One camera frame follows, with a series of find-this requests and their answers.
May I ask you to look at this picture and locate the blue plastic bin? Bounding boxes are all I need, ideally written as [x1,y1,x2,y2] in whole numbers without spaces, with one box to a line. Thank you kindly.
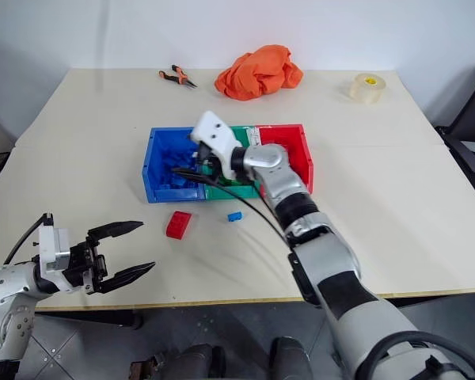
[142,126,207,204]

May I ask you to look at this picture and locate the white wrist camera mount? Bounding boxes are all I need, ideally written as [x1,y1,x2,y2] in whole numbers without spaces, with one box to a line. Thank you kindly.
[37,224,73,284]
[189,111,245,181]

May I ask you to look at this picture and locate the clear tape roll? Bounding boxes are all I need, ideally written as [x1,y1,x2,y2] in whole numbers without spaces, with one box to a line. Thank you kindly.
[348,72,389,106]

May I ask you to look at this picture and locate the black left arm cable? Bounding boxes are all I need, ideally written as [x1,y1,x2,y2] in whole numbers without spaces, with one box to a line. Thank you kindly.
[2,212,53,267]

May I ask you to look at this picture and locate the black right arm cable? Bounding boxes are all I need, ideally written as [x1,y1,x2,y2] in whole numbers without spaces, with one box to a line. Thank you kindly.
[199,176,295,254]

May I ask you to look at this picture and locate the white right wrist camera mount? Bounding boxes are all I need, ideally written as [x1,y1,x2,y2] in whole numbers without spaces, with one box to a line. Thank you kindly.
[189,111,245,181]

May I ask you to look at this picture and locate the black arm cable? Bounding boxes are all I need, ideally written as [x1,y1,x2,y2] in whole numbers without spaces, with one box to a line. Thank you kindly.
[199,176,295,254]
[2,212,53,267]

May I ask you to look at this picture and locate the red plastic bin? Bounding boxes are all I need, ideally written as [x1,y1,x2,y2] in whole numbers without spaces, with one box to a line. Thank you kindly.
[256,123,315,196]

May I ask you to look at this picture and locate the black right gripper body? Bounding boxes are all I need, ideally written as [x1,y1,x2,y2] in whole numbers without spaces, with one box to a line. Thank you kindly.
[193,141,225,181]

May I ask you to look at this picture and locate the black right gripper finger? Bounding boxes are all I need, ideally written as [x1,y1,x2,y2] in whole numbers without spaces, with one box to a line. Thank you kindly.
[170,168,222,188]

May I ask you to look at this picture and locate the crumpled orange cloth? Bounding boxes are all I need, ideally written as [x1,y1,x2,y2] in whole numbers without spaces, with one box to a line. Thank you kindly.
[214,44,305,102]

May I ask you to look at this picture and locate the black table base bar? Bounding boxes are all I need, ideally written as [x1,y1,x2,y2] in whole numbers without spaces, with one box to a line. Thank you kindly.
[34,307,144,332]

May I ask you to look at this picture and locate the orange-handled pliers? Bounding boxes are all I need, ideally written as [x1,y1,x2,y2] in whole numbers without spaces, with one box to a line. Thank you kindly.
[158,63,200,89]

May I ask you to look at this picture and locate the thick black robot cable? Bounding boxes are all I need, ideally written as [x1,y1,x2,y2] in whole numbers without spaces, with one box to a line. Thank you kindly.
[355,330,475,380]

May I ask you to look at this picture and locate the dark rounded shape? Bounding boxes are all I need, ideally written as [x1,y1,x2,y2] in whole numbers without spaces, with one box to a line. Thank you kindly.
[169,342,227,380]

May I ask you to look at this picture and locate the green plastic bin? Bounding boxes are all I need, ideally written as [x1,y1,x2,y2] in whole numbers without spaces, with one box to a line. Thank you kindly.
[199,125,263,201]

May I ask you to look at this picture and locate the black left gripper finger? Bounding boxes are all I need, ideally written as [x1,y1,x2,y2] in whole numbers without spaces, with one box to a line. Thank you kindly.
[87,220,145,243]
[98,260,157,295]

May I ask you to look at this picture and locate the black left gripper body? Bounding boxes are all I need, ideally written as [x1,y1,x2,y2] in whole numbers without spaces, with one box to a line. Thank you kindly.
[61,235,109,296]

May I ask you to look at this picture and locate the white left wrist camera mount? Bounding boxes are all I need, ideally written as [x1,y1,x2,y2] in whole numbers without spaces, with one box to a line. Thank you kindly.
[37,224,73,284]

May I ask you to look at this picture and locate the black chair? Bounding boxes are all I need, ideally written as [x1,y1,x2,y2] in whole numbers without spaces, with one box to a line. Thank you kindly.
[434,61,475,175]

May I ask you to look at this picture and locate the large red toy block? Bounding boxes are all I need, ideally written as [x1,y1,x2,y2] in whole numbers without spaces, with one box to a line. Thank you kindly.
[165,210,194,241]

